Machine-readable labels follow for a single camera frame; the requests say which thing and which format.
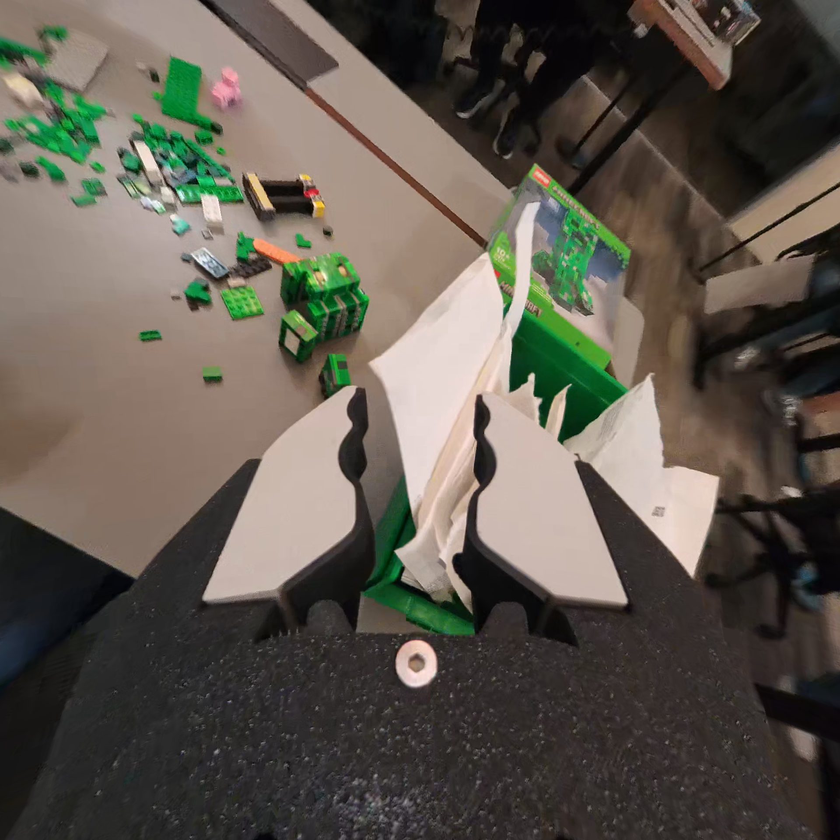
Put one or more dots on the green toy brick build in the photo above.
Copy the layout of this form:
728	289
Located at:
328	295

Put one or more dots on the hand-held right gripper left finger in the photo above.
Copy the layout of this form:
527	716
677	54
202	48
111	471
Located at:
289	525

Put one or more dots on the square green toy plate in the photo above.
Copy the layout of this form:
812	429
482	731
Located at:
243	303

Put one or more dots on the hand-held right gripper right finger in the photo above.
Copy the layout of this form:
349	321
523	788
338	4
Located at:
544	518

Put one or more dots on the long white toy brick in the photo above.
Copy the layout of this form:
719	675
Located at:
212	213

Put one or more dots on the black toy plate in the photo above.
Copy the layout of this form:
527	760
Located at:
249	267

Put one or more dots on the pink toy brick pig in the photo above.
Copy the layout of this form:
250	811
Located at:
228	88

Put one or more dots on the orange brick separator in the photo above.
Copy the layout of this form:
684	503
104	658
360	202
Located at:
275	251

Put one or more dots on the plain white paper bag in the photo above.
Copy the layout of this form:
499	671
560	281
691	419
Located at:
433	394

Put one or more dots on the large green toy baseplate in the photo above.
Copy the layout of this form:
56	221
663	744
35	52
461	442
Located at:
184	92

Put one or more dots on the grey toy baseplate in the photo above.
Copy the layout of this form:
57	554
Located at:
79	62

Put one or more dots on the green toy box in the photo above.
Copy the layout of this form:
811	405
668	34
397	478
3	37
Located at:
564	367

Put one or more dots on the small green toy block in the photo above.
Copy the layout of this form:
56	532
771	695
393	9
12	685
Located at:
336	375

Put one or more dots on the grey desk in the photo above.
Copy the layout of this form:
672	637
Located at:
98	394

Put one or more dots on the pile of green toy bricks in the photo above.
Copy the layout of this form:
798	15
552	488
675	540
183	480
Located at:
65	131

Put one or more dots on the wooden side table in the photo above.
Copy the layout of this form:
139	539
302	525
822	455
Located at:
689	39

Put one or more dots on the black toy brick assembly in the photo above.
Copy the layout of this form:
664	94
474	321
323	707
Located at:
282	197

